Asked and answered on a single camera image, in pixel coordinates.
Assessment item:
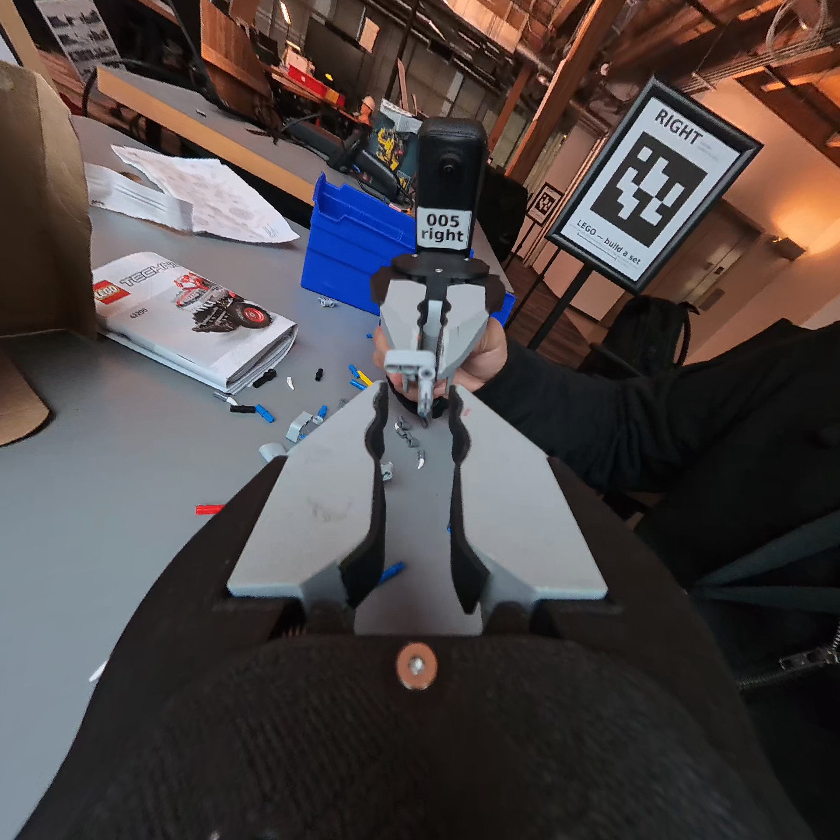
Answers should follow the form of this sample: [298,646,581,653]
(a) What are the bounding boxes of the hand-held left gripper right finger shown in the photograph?
[448,386,609,616]

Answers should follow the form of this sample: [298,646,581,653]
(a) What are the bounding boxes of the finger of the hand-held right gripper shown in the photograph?
[435,282,493,383]
[378,280,429,353]

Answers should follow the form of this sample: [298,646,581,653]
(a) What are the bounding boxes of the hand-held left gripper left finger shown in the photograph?
[226,381,391,608]

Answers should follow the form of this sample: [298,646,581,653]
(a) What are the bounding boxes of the grey LEGO Technic assembly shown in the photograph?
[385,349,438,427]

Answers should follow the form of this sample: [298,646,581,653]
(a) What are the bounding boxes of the grey lego panel subassembly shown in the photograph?
[285,405,329,445]

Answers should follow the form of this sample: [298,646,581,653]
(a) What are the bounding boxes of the person's right forearm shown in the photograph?
[472,317,840,494]

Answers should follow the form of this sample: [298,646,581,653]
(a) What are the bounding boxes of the printed cardboard lego box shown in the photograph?
[0,59,101,448]

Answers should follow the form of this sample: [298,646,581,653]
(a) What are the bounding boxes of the person's right hand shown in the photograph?
[373,317,511,406]

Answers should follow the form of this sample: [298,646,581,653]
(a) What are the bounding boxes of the colourful toy box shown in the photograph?
[369,97,422,193]

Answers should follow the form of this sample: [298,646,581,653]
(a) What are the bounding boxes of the blue plastic bin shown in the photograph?
[300,171,517,327]

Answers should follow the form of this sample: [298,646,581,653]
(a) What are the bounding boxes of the black desk phone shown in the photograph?
[327,130,412,206]

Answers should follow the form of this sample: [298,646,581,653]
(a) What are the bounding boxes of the small marker sign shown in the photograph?
[524,183,564,228]

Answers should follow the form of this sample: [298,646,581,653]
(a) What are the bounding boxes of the black chair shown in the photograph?
[583,294,701,379]

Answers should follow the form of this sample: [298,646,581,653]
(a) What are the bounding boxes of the framed marker sign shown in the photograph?
[528,77,766,353]

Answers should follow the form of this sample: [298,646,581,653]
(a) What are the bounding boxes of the white instruction booklet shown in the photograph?
[91,252,300,395]

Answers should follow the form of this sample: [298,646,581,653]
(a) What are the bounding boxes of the white paper sheets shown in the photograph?
[84,143,301,245]

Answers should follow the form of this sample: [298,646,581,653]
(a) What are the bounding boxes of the long background table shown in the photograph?
[94,64,409,209]

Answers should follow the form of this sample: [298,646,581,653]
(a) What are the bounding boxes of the white sign black text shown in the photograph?
[35,0,123,84]

